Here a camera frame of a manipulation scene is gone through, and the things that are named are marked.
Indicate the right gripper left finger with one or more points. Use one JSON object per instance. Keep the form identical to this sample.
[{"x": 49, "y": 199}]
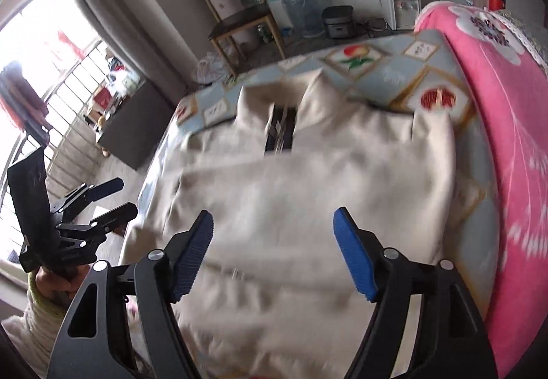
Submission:
[{"x": 94, "y": 339}]

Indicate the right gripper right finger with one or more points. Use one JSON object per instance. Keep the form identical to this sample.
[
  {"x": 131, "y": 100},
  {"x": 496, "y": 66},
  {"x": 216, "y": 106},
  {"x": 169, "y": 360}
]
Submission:
[{"x": 451, "y": 341}]

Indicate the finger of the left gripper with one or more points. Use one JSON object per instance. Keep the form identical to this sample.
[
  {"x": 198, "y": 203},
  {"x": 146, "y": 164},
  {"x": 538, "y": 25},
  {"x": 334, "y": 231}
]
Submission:
[
  {"x": 105, "y": 189},
  {"x": 115, "y": 220}
]

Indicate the cream jacket with black trim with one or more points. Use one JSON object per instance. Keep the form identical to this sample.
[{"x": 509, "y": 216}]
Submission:
[{"x": 274, "y": 297}]

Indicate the hanging clothes on balcony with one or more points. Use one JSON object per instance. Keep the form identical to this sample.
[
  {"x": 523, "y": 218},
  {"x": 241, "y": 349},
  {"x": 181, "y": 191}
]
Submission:
[{"x": 27, "y": 111}]

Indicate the person's left hand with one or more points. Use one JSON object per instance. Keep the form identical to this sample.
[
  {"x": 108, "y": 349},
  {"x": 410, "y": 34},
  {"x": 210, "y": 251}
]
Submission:
[{"x": 53, "y": 287}]

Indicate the dark grey cabinet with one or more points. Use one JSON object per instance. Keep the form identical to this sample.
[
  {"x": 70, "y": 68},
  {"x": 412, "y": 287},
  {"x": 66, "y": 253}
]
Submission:
[{"x": 134, "y": 131}]

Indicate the white plastic bag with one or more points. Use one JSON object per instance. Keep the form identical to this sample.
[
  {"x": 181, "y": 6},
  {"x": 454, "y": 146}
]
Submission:
[{"x": 211, "y": 69}]

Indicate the grey curtain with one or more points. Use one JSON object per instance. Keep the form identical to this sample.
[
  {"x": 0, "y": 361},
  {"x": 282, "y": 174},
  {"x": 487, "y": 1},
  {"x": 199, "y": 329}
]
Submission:
[{"x": 118, "y": 24}]

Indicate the pink floral blanket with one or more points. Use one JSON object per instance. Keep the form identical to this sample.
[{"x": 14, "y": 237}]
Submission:
[{"x": 510, "y": 90}]

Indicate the patterned blue bed sheet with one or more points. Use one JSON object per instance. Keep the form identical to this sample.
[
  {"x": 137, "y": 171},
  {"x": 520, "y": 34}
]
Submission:
[{"x": 402, "y": 73}]

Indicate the empty water jug on floor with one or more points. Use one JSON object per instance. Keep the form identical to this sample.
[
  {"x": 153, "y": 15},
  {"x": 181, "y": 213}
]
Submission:
[{"x": 305, "y": 16}]

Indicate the black rice cooker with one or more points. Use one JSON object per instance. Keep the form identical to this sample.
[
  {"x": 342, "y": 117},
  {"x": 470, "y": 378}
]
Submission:
[{"x": 339, "y": 22}]

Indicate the grey lace cloth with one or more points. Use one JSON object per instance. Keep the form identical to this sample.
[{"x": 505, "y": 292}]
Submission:
[{"x": 531, "y": 35}]

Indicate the red lighter bottle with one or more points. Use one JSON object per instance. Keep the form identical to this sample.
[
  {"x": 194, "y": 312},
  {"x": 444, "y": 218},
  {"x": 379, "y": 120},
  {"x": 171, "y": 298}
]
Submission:
[{"x": 496, "y": 5}]

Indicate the white water dispenser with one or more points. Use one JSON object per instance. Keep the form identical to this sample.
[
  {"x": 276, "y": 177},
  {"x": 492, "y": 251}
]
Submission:
[{"x": 401, "y": 14}]

